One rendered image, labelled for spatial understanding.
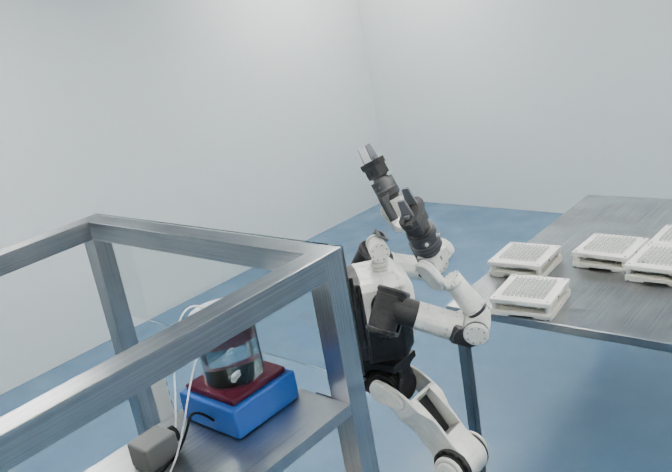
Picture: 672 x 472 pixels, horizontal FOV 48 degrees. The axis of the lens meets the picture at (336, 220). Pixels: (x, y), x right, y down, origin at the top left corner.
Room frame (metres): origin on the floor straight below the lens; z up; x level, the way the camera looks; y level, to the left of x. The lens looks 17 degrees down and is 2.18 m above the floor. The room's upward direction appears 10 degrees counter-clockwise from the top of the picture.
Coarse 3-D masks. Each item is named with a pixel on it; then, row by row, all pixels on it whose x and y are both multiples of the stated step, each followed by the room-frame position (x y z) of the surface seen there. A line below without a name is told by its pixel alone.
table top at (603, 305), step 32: (576, 224) 3.51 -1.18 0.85; (608, 224) 3.43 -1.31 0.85; (640, 224) 3.36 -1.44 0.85; (480, 288) 2.95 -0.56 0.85; (576, 288) 2.78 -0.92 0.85; (608, 288) 2.73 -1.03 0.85; (640, 288) 2.68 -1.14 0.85; (512, 320) 2.63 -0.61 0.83; (544, 320) 2.56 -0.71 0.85; (576, 320) 2.51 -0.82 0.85; (608, 320) 2.47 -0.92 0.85; (640, 320) 2.43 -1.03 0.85
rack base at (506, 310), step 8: (560, 296) 2.68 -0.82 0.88; (568, 296) 2.71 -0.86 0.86; (560, 304) 2.63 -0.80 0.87; (496, 312) 2.67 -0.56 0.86; (504, 312) 2.65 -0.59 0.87; (512, 312) 2.63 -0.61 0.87; (520, 312) 2.61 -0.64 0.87; (528, 312) 2.59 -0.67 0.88; (536, 312) 2.58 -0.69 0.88; (544, 312) 2.57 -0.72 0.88; (552, 312) 2.56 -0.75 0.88
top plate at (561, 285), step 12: (528, 276) 2.82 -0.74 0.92; (540, 276) 2.80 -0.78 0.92; (504, 288) 2.75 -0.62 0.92; (552, 288) 2.67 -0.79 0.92; (564, 288) 2.67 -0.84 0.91; (492, 300) 2.67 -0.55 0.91; (504, 300) 2.65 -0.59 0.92; (516, 300) 2.62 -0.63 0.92; (528, 300) 2.60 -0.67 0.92; (540, 300) 2.58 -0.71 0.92; (552, 300) 2.57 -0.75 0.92
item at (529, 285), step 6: (516, 282) 2.77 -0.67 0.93; (522, 282) 2.76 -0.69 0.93; (528, 282) 2.76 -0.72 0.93; (534, 282) 2.74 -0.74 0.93; (540, 282) 2.72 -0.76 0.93; (546, 282) 2.73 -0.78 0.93; (510, 288) 2.72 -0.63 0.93; (516, 288) 2.71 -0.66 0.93; (522, 288) 2.70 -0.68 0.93; (528, 288) 2.69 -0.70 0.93; (534, 288) 2.68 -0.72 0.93; (540, 288) 2.67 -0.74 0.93; (546, 288) 2.67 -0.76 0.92; (522, 294) 2.66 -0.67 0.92; (540, 294) 2.62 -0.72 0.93
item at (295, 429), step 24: (288, 408) 1.56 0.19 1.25; (312, 408) 1.54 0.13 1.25; (336, 408) 1.53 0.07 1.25; (192, 432) 1.53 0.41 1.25; (216, 432) 1.51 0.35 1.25; (264, 432) 1.48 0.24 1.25; (288, 432) 1.46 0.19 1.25; (312, 432) 1.44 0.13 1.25; (120, 456) 1.48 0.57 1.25; (192, 456) 1.43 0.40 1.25; (216, 456) 1.42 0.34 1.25; (240, 456) 1.40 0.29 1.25; (264, 456) 1.39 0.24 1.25; (288, 456) 1.38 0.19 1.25
